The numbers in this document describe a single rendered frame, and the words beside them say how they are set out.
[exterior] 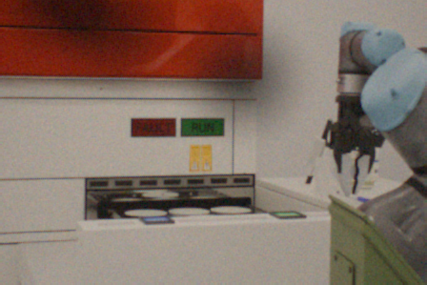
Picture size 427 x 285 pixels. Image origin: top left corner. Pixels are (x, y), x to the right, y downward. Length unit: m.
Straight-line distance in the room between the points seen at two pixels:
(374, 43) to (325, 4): 2.30
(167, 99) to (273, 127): 1.74
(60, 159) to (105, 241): 0.63
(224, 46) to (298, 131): 1.80
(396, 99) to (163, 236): 0.52
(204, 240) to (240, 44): 0.74
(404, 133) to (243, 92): 1.02
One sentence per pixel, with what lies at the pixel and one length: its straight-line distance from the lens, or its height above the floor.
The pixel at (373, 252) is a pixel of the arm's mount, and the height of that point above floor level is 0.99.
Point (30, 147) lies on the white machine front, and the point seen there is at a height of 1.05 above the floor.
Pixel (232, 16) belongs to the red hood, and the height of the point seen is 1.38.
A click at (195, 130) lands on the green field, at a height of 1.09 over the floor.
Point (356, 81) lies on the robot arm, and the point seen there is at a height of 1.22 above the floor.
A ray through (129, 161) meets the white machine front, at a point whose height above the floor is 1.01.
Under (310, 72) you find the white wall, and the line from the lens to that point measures 3.88.
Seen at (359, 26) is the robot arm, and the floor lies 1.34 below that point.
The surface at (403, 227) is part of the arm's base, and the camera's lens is 1.22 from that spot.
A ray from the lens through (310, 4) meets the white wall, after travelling 3.89.
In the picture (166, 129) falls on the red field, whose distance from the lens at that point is 2.11.
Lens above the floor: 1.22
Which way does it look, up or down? 3 degrees down
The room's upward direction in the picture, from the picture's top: 1 degrees clockwise
